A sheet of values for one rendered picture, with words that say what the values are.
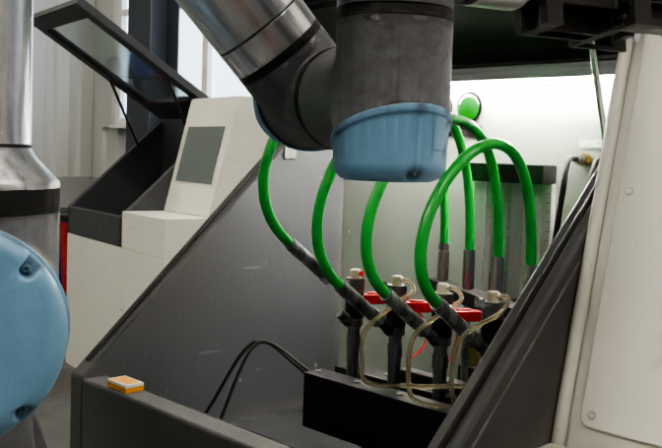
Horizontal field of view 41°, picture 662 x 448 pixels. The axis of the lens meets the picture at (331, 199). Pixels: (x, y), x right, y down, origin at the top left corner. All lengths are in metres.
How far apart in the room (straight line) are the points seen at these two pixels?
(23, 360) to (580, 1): 0.42
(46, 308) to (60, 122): 8.16
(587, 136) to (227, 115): 3.02
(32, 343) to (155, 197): 4.12
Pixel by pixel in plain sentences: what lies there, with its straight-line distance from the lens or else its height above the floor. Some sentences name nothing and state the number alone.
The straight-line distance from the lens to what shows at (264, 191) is 1.16.
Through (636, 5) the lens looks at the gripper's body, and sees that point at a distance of 0.65.
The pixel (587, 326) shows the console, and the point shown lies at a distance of 1.07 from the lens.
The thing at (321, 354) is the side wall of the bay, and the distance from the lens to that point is 1.71.
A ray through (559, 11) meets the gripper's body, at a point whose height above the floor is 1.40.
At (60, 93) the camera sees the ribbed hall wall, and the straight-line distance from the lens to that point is 8.62.
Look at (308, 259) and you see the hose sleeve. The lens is 1.21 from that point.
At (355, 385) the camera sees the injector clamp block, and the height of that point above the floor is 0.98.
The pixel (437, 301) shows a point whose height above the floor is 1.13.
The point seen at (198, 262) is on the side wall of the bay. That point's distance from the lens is 1.49.
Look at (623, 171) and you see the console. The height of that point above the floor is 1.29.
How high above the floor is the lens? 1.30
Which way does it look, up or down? 3 degrees down
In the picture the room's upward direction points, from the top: 2 degrees clockwise
